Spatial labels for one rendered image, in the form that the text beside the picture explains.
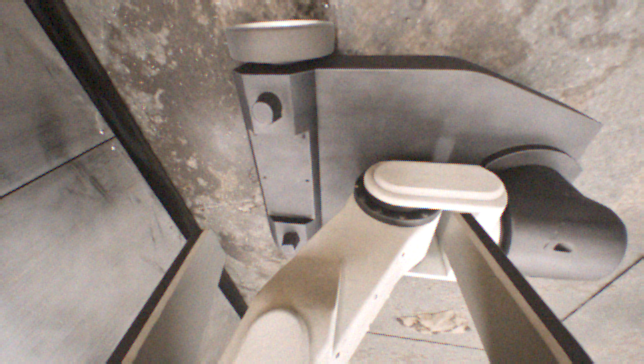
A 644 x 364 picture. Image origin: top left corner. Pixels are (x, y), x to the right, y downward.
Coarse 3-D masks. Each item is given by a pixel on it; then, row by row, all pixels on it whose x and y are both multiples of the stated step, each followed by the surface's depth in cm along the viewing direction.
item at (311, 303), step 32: (352, 192) 42; (352, 224) 36; (384, 224) 35; (416, 224) 35; (320, 256) 31; (352, 256) 31; (384, 256) 31; (416, 256) 39; (288, 288) 25; (320, 288) 25; (352, 288) 28; (384, 288) 31; (256, 320) 21; (288, 320) 21; (320, 320) 21; (352, 320) 25; (224, 352) 20; (256, 352) 19; (288, 352) 19; (320, 352) 19; (352, 352) 30
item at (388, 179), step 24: (384, 168) 39; (408, 168) 39; (432, 168) 38; (456, 168) 38; (480, 168) 38; (384, 192) 35; (408, 192) 35; (432, 192) 34; (456, 192) 34; (480, 192) 33; (504, 192) 35; (480, 216) 33; (432, 240) 49; (432, 264) 45
